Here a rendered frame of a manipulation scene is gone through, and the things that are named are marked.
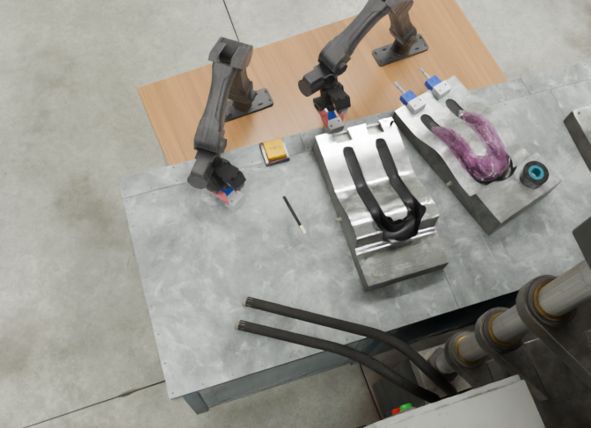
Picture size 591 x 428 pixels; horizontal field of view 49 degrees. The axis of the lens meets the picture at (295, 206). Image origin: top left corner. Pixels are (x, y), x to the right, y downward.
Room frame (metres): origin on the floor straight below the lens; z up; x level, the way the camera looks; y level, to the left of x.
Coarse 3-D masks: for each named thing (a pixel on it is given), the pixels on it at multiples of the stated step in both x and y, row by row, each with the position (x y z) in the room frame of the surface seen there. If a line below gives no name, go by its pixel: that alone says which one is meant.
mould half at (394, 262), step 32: (352, 128) 1.05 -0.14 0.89; (384, 128) 1.07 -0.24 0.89; (320, 160) 0.95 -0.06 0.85; (352, 192) 0.83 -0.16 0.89; (384, 192) 0.84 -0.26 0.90; (416, 192) 0.85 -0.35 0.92; (352, 224) 0.71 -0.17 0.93; (352, 256) 0.66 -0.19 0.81; (384, 256) 0.66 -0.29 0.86; (416, 256) 0.67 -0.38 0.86
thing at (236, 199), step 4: (228, 192) 0.79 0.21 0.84; (232, 192) 0.78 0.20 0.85; (236, 192) 0.79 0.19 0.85; (240, 192) 0.79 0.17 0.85; (228, 196) 0.77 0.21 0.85; (232, 196) 0.77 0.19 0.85; (236, 196) 0.77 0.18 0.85; (240, 196) 0.78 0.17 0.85; (232, 200) 0.76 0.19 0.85; (236, 200) 0.76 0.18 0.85; (240, 200) 0.77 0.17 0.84; (232, 204) 0.75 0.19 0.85; (236, 204) 0.75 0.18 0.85; (240, 204) 0.77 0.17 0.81; (232, 208) 0.74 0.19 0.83; (236, 208) 0.75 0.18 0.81
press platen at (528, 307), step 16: (528, 288) 0.39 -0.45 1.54; (528, 304) 0.36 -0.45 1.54; (528, 320) 0.34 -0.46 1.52; (544, 320) 0.34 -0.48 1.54; (560, 320) 0.34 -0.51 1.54; (576, 320) 0.35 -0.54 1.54; (544, 336) 0.31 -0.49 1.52; (560, 336) 0.31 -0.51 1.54; (576, 336) 0.32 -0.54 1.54; (560, 352) 0.29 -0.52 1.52; (576, 352) 0.29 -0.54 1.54; (576, 368) 0.27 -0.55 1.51
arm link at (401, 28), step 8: (384, 0) 1.34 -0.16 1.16; (392, 16) 1.35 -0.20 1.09; (408, 16) 1.39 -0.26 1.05; (392, 24) 1.38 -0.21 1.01; (400, 24) 1.37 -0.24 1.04; (408, 24) 1.40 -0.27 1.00; (392, 32) 1.41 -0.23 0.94; (400, 32) 1.38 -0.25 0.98; (408, 32) 1.40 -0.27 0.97; (416, 32) 1.43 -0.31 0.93; (400, 40) 1.39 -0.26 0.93
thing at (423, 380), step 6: (420, 354) 0.40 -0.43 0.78; (414, 366) 0.37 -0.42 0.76; (414, 372) 0.36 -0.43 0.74; (420, 372) 0.35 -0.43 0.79; (420, 378) 0.33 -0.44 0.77; (426, 378) 0.34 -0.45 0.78; (462, 378) 0.35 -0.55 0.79; (420, 384) 0.32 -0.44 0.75; (426, 384) 0.32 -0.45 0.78; (432, 384) 0.32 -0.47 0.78; (456, 384) 0.33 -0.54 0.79; (462, 384) 0.33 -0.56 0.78; (468, 384) 0.34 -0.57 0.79; (432, 390) 0.30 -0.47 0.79; (438, 390) 0.31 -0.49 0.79; (456, 390) 0.31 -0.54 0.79; (462, 390) 0.32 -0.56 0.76; (468, 390) 0.32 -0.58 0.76; (444, 396) 0.30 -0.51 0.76; (426, 402) 0.28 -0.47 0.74
